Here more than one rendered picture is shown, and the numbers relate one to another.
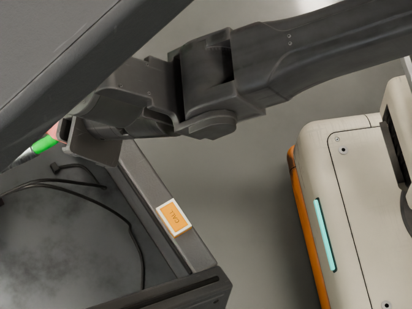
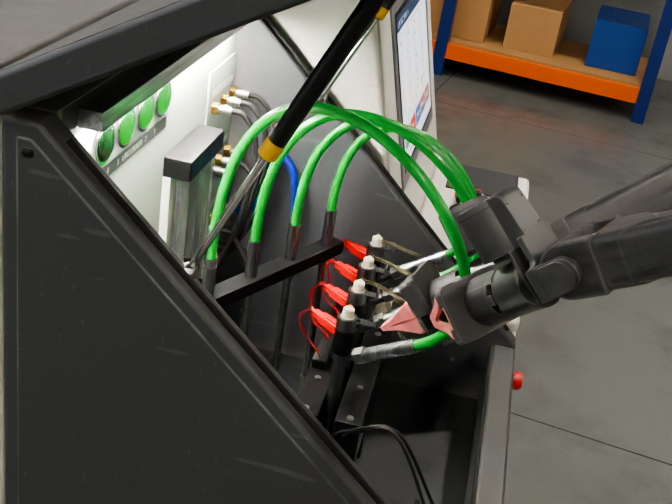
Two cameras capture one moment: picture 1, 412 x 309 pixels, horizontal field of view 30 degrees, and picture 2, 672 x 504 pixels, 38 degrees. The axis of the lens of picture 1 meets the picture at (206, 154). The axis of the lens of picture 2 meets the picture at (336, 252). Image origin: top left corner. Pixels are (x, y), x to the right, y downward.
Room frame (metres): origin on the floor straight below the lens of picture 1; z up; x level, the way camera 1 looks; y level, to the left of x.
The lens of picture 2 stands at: (-0.39, -0.48, 1.79)
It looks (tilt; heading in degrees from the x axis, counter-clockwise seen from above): 27 degrees down; 48
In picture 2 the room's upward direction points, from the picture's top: 9 degrees clockwise
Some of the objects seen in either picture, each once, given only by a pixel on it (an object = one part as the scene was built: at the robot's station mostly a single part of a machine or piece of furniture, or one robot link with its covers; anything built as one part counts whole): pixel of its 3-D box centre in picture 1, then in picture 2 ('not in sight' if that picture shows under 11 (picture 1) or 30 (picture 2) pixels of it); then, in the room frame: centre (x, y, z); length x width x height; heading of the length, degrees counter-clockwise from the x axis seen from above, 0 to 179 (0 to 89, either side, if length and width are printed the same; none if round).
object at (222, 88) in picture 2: not in sight; (223, 158); (0.41, 0.71, 1.20); 0.13 x 0.03 x 0.31; 41
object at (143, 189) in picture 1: (99, 130); (480, 497); (0.55, 0.18, 0.87); 0.62 x 0.04 x 0.16; 41
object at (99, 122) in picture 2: not in sight; (181, 57); (0.22, 0.56, 1.43); 0.54 x 0.03 x 0.02; 41
